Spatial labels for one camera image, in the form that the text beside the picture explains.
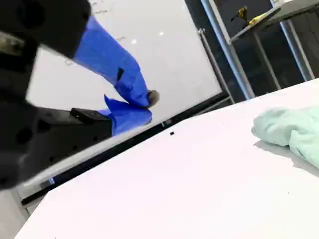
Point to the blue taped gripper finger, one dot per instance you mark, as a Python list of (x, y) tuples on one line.
[(129, 119), (107, 54)]

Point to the pale green T-shirt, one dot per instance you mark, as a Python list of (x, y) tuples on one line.
[(291, 132)]

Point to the silver metal pole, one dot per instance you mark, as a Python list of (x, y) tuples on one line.
[(228, 49)]

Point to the yellow and black power drill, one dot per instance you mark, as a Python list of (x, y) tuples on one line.
[(240, 13)]

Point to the grey workbench with metal legs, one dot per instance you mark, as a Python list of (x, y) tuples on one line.
[(274, 22)]

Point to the white whiteboard with black frame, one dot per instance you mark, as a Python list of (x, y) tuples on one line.
[(172, 62)]

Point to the thin metal whiteboard stand post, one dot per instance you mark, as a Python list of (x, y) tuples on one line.
[(214, 64)]

